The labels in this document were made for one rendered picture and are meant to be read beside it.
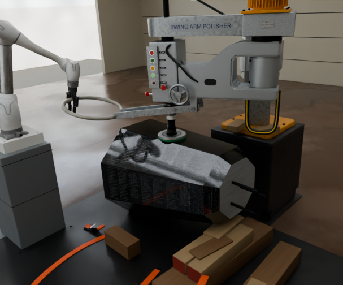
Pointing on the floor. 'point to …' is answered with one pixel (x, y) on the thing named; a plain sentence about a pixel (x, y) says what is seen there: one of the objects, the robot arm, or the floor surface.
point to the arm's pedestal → (24, 193)
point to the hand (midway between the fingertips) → (72, 109)
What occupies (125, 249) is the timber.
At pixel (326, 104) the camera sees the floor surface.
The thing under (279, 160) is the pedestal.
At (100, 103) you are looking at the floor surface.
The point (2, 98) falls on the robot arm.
